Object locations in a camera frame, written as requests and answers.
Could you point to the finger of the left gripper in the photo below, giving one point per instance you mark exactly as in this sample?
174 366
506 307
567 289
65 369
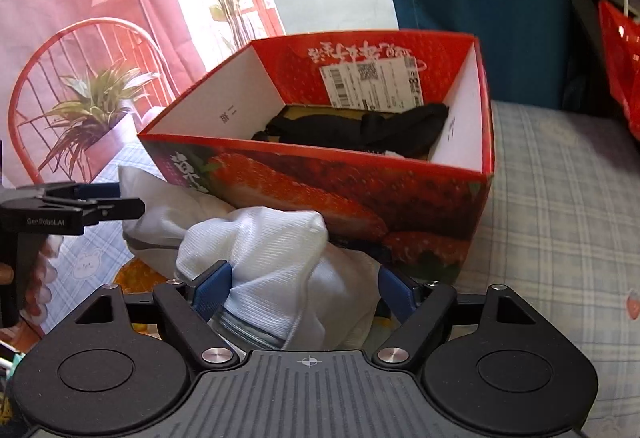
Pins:
97 189
112 209

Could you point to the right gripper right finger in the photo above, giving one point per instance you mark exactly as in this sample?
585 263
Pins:
424 312

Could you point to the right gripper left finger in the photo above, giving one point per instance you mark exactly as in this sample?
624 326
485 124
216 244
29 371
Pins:
184 308

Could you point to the orange floral cloth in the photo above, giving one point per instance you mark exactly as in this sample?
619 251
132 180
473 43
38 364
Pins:
136 277

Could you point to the white cloth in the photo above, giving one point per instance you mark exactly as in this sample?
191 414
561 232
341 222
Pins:
291 289

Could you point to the black cloth item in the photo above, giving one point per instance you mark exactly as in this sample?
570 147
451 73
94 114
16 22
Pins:
370 130

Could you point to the person's left hand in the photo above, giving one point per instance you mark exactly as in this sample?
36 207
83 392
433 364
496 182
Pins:
38 293

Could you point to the pink printed backdrop curtain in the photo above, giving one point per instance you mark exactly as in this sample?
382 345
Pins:
79 78

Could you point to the red strawberry cardboard box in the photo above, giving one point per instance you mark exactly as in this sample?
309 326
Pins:
415 207

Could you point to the red plastic bag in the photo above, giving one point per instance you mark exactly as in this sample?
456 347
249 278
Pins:
621 51

